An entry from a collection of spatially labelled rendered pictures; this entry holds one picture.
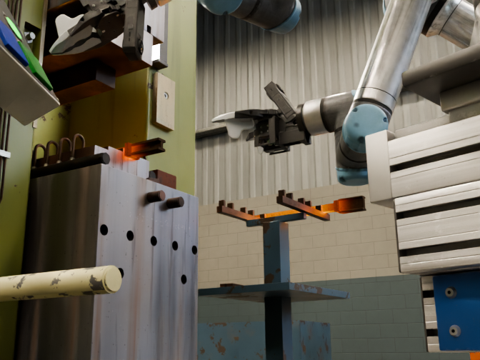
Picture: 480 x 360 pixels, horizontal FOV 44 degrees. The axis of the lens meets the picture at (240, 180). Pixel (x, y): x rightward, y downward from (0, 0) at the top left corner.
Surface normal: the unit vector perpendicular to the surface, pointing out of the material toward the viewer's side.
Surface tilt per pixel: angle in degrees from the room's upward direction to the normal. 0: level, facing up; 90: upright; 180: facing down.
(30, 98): 150
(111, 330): 90
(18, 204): 90
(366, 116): 90
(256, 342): 90
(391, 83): 99
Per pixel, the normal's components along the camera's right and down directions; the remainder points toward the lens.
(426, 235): -0.73, -0.18
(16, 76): 0.51, 0.81
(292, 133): -0.52, -0.23
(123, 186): 0.85, -0.15
